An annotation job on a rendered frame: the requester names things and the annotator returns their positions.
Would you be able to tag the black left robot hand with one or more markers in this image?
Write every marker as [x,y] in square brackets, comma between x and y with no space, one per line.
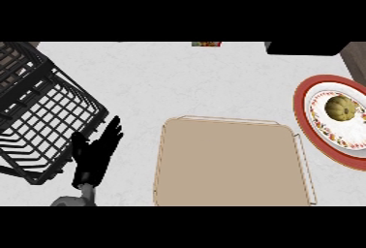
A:
[94,154]

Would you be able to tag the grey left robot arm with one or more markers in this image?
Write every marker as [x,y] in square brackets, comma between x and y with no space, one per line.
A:
[78,198]

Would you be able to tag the beige tray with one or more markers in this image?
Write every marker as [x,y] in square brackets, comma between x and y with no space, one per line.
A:
[230,163]

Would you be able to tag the white floral-rimmed plate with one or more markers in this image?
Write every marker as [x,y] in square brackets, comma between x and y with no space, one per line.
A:
[342,129]

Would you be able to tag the yellow-green squash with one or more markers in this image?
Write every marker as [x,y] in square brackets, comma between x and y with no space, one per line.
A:
[340,108]

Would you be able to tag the red round placemat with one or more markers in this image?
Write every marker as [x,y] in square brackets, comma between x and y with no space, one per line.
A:
[304,106]

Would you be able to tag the black appliance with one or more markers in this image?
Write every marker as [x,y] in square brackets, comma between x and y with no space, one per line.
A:
[304,47]

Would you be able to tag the brown wooden cabinet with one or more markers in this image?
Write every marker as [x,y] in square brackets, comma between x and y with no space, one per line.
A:
[355,61]

